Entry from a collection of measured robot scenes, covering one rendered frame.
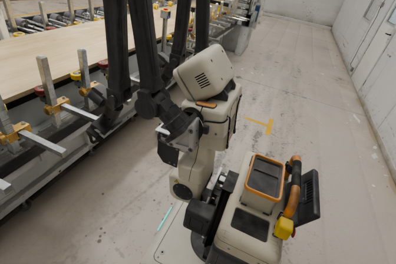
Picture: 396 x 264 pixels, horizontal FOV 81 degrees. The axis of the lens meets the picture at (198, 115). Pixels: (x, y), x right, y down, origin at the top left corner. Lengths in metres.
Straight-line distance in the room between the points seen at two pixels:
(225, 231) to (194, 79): 0.59
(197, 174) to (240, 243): 0.31
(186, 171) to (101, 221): 1.04
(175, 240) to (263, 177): 0.71
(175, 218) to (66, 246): 0.74
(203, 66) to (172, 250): 1.08
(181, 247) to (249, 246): 0.61
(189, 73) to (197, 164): 0.43
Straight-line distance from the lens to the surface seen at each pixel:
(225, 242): 1.02
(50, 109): 1.51
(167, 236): 1.55
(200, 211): 1.08
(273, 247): 1.02
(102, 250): 1.85
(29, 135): 1.40
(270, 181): 1.08
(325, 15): 11.47
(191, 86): 0.81
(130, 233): 1.88
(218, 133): 0.82
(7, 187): 1.16
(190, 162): 1.05
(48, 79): 1.44
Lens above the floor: 1.65
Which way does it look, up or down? 34 degrees down
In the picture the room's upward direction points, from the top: 10 degrees clockwise
